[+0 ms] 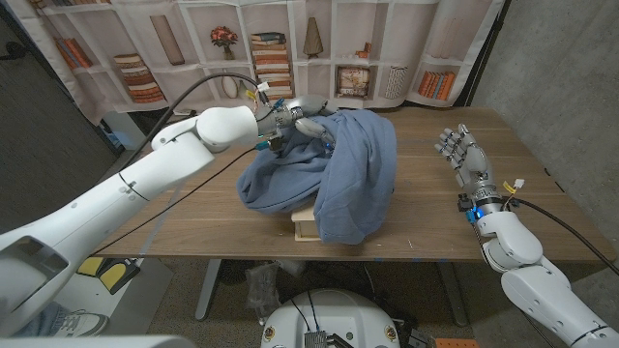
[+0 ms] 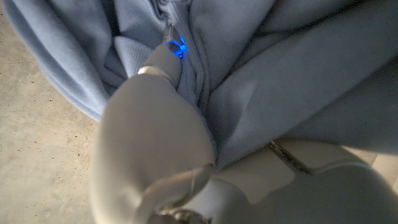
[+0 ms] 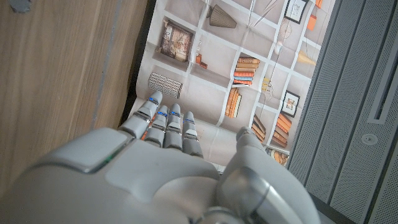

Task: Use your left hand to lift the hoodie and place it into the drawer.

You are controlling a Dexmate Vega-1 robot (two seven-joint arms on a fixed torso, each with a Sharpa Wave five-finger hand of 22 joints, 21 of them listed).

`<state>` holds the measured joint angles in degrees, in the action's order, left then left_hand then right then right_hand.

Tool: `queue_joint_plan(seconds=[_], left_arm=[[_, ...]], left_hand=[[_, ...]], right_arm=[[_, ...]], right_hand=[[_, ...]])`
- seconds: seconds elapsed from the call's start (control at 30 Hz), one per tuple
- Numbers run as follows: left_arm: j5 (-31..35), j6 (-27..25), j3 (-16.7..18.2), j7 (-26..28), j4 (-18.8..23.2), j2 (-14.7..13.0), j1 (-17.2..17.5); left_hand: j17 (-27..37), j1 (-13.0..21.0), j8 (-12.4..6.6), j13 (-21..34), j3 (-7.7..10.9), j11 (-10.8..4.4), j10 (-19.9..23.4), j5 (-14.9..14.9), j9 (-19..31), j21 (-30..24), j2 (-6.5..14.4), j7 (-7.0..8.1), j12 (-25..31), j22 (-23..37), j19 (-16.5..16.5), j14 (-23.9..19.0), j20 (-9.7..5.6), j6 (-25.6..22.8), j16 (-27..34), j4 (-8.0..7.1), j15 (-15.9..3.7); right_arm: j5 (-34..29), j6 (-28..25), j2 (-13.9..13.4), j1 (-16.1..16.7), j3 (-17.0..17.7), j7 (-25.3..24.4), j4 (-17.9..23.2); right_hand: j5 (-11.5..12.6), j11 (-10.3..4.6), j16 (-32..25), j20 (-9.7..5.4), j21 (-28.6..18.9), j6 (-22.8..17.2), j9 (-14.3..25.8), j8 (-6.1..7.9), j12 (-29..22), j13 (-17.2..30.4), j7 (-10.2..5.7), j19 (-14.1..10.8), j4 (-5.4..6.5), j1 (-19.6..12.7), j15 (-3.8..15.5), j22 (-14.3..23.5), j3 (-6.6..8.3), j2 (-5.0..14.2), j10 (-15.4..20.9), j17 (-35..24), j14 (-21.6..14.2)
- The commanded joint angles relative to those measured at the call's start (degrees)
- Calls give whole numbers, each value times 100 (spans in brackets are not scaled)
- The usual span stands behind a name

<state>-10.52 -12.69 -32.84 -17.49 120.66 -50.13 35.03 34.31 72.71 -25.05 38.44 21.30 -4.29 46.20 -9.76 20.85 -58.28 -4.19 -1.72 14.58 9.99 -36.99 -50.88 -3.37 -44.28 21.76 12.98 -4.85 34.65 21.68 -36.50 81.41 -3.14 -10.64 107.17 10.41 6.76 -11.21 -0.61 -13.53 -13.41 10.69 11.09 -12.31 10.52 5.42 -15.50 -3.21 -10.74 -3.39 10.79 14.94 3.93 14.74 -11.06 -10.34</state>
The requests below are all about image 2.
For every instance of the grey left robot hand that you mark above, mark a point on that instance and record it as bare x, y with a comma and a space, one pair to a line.
149, 143

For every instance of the blue hoodie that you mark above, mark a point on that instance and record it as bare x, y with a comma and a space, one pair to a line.
280, 77

